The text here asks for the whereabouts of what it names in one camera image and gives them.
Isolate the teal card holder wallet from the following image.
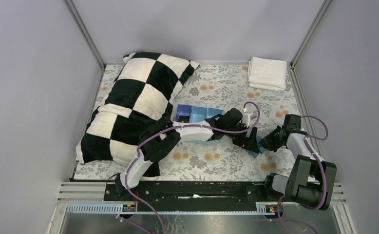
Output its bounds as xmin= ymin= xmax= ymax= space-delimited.
xmin=248 ymin=136 xmax=266 ymax=158

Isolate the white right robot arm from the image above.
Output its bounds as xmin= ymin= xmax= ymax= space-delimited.
xmin=258 ymin=114 xmax=337 ymax=210

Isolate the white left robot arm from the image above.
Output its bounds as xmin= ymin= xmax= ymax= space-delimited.
xmin=114 ymin=108 xmax=264 ymax=196

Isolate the folded white towel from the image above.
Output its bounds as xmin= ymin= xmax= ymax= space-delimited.
xmin=247 ymin=57 xmax=287 ymax=91

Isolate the black small device in tray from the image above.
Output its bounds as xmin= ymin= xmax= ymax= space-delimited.
xmin=177 ymin=116 xmax=190 ymax=123

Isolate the blue three-compartment tray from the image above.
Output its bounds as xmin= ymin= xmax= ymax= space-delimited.
xmin=172 ymin=104 xmax=224 ymax=146

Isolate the black white checkered pillow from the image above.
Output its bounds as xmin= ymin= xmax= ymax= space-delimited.
xmin=76 ymin=52 xmax=199 ymax=166

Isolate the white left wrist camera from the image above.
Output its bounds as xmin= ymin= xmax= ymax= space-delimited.
xmin=241 ymin=108 xmax=257 ymax=128

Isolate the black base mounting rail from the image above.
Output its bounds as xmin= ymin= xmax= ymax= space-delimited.
xmin=104 ymin=181 xmax=282 ymax=213

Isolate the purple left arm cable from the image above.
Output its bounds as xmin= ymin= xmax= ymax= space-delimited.
xmin=123 ymin=101 xmax=261 ymax=234

